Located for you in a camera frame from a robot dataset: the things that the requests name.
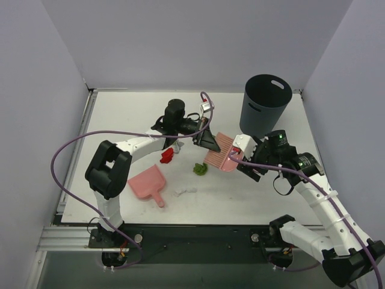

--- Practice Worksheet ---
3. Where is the white paper scrap front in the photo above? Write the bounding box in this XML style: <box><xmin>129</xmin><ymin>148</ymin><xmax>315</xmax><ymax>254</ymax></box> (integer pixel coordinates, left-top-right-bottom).
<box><xmin>174</xmin><ymin>187</ymin><xmax>197</xmax><ymax>197</ymax></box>

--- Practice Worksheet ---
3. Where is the red paper scrap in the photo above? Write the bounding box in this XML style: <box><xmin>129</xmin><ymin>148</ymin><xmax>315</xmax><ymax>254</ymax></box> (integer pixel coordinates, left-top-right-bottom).
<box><xmin>159</xmin><ymin>148</ymin><xmax>174</xmax><ymax>164</ymax></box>

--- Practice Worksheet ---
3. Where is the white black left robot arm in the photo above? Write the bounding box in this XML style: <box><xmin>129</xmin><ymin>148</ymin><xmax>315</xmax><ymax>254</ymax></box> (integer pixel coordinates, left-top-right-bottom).
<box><xmin>85</xmin><ymin>92</ymin><xmax>221</xmax><ymax>248</ymax></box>

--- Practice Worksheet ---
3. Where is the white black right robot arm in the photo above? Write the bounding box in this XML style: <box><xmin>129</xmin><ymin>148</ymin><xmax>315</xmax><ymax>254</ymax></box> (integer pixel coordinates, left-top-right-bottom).
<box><xmin>229</xmin><ymin>130</ymin><xmax>384</xmax><ymax>288</ymax></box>

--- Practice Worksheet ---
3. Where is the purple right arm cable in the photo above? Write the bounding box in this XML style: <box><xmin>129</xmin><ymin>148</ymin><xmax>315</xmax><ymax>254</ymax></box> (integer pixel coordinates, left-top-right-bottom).
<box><xmin>228</xmin><ymin>150</ymin><xmax>381</xmax><ymax>289</ymax></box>

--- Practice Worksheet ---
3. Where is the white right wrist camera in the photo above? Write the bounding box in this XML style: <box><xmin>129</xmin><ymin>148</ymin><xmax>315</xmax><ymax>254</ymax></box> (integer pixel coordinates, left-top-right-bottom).
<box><xmin>233</xmin><ymin>134</ymin><xmax>257</xmax><ymax>160</ymax></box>

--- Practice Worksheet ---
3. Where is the aluminium table frame rail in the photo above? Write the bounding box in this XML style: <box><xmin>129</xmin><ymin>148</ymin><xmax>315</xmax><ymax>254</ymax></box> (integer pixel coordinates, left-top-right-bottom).
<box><xmin>43</xmin><ymin>90</ymin><xmax>327</xmax><ymax>250</ymax></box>

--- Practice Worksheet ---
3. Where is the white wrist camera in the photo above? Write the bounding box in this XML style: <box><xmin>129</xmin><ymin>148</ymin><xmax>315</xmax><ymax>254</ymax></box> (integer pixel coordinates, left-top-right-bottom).
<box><xmin>233</xmin><ymin>134</ymin><xmax>257</xmax><ymax>160</ymax></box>
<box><xmin>200</xmin><ymin>101</ymin><xmax>214</xmax><ymax>115</ymax></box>

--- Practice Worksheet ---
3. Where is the green paper scrap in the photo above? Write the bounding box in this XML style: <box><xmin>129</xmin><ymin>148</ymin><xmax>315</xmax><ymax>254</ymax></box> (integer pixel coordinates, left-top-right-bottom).
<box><xmin>193</xmin><ymin>163</ymin><xmax>208</xmax><ymax>176</ymax></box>

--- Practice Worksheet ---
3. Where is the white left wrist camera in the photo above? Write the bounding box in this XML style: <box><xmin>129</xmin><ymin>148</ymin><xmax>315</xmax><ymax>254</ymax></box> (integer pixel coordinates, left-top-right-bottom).
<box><xmin>200</xmin><ymin>101</ymin><xmax>214</xmax><ymax>115</ymax></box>

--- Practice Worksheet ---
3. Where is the pink plastic dustpan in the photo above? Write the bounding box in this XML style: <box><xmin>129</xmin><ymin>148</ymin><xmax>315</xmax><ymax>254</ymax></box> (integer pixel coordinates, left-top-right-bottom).
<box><xmin>127</xmin><ymin>164</ymin><xmax>166</xmax><ymax>208</ymax></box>

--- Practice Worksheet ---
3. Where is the pink hand brush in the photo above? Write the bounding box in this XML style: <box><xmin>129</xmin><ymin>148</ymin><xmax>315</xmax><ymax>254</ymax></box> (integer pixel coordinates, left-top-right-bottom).
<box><xmin>203</xmin><ymin>132</ymin><xmax>238</xmax><ymax>172</ymax></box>

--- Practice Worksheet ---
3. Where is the grey paper scrap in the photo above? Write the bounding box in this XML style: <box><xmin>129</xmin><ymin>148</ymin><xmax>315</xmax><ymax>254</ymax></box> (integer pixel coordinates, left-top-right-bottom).
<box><xmin>172</xmin><ymin>140</ymin><xmax>184</xmax><ymax>154</ymax></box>

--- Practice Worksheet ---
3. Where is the dark grey waste bin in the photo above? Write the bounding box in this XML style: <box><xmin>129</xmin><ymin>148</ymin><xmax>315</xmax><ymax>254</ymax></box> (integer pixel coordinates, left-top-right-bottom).
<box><xmin>239</xmin><ymin>74</ymin><xmax>292</xmax><ymax>138</ymax></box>

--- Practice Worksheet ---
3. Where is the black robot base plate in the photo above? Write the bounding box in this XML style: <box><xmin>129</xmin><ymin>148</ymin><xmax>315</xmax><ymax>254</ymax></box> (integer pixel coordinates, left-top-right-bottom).
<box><xmin>87</xmin><ymin>223</ymin><xmax>304</xmax><ymax>265</ymax></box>

